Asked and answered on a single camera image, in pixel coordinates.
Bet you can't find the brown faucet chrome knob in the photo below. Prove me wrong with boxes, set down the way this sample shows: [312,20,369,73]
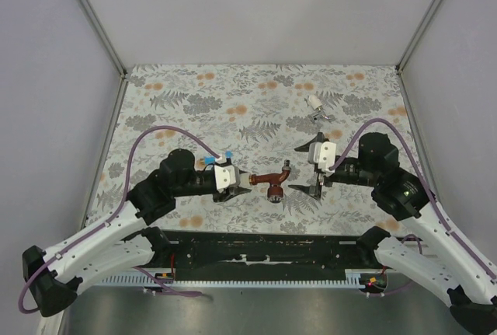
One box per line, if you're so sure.
[249,159,291,204]

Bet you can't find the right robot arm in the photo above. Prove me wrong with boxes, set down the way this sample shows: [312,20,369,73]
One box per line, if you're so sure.
[296,132,496,334]

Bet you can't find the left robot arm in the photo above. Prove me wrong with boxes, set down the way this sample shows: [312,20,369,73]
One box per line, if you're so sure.
[22,148,251,317]

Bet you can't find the floral patterned table mat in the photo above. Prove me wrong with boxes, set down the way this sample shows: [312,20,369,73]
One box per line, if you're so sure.
[86,65,416,236]

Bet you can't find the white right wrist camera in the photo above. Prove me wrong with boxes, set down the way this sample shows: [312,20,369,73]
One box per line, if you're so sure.
[308,141,337,176]

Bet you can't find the chrome faucet white handle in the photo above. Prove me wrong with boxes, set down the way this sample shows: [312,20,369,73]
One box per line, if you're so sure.
[306,94,334,123]

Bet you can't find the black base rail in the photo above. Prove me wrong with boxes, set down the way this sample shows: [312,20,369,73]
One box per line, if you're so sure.
[144,231,381,281]

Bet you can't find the white cable duct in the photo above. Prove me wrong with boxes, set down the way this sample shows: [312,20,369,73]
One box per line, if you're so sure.
[97,270,365,289]

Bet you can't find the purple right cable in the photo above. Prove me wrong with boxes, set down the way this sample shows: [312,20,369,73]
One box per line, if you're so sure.
[329,117,497,297]

